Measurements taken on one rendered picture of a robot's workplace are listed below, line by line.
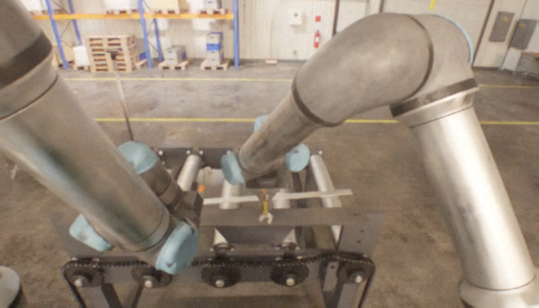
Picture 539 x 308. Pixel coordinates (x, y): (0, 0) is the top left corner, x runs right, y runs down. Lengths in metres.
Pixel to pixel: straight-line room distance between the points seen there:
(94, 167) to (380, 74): 0.31
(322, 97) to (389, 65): 0.08
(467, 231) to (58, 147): 0.47
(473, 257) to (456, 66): 0.25
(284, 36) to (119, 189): 9.67
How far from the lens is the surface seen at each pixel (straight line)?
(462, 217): 0.43
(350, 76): 0.31
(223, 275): 1.22
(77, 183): 0.31
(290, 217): 1.05
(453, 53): 0.41
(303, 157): 0.67
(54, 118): 0.27
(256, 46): 9.89
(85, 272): 1.42
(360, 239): 1.25
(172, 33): 10.25
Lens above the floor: 1.89
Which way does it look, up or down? 27 degrees down
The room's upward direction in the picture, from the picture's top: 2 degrees clockwise
